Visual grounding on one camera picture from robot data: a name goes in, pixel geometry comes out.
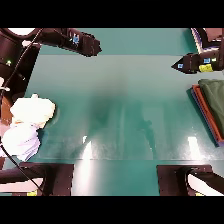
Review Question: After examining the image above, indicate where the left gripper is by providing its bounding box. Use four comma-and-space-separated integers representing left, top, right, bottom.
68, 29, 103, 58

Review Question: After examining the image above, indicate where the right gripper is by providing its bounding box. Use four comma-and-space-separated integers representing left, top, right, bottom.
178, 52, 202, 75

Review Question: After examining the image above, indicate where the white garment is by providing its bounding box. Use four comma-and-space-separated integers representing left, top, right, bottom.
0, 122, 42, 162

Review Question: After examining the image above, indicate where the dark green garment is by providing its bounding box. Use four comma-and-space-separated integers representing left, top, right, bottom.
197, 78, 224, 141

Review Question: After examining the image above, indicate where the orange garment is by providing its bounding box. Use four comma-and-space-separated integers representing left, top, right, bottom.
192, 84, 224, 144

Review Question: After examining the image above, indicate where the cream garment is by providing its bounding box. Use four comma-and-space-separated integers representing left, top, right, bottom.
9, 93, 57, 130

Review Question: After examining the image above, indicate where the black cable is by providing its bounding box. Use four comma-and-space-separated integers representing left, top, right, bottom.
0, 27, 45, 101
0, 137, 46, 197

